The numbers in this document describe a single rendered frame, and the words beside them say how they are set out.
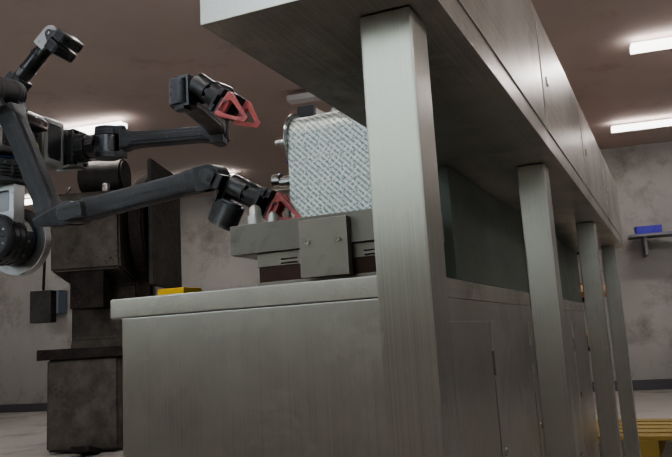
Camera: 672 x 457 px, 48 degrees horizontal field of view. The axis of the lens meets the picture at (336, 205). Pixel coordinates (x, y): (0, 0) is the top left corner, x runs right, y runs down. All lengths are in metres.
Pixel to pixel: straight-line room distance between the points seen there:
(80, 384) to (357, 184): 5.37
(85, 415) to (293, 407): 5.47
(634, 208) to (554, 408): 8.58
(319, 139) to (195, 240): 9.67
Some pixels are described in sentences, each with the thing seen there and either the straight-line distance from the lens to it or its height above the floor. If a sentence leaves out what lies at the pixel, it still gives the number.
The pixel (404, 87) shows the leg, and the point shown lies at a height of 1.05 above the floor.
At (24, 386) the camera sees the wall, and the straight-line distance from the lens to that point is 12.82.
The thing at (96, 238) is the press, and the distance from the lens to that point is 6.89.
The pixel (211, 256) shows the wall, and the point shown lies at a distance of 11.20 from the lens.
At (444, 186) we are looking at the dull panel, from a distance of 1.61.
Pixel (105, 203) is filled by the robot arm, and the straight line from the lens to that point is 1.93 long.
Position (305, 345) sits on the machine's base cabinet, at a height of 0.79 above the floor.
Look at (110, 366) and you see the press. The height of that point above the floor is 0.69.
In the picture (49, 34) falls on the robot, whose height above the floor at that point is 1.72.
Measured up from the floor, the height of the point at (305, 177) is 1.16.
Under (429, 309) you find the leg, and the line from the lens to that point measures 0.77.
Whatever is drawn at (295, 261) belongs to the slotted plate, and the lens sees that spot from 1.49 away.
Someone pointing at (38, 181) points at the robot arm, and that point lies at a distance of 2.04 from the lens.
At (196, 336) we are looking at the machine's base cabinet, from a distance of 1.51.
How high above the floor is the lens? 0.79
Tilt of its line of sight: 10 degrees up
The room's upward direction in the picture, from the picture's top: 3 degrees counter-clockwise
